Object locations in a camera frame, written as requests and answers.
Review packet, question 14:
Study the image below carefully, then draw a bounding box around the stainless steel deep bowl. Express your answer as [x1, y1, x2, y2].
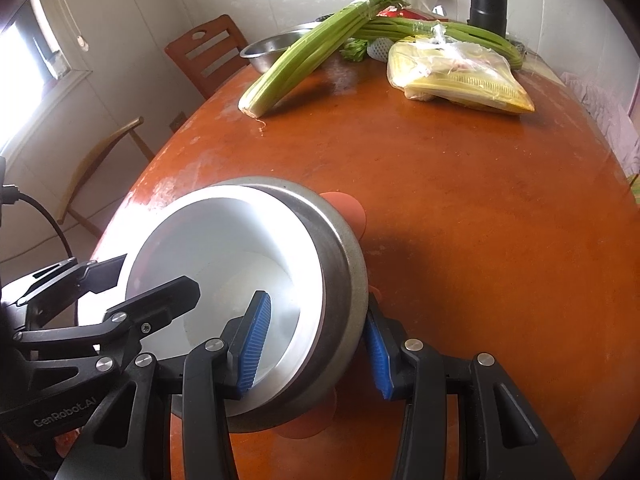
[124, 175, 370, 434]

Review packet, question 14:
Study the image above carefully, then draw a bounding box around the orange bear-ear plastic plate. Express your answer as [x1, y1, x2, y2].
[273, 191, 367, 440]

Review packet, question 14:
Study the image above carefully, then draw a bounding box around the curved-back wooden chair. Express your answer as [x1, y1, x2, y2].
[54, 116, 156, 239]

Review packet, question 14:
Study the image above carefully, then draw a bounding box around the brown wooden slat chair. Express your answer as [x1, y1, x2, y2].
[165, 14, 250, 100]

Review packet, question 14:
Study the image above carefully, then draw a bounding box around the steel mixing bowl far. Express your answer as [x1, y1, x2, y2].
[240, 29, 308, 74]

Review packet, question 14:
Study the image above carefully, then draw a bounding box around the celery bunch front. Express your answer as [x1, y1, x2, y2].
[238, 0, 402, 119]

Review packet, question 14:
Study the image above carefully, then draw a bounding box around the celery bunch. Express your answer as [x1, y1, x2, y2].
[354, 16, 524, 70]
[238, 0, 402, 119]

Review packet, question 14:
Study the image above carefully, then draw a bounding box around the pink cloth on chair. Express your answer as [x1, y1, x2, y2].
[561, 73, 639, 177]

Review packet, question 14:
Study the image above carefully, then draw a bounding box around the white foam-netted fruit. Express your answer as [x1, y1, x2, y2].
[367, 38, 394, 63]

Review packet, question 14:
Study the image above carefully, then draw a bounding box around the yellow noodles plastic bag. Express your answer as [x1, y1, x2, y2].
[387, 36, 535, 115]

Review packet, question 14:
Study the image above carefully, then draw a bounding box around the celery bunch rear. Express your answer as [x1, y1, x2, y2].
[354, 16, 524, 70]

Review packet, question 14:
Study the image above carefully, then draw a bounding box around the black cable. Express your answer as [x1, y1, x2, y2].
[2, 184, 76, 261]

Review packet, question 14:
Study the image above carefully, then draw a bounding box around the low wall socket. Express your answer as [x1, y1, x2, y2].
[169, 112, 188, 133]

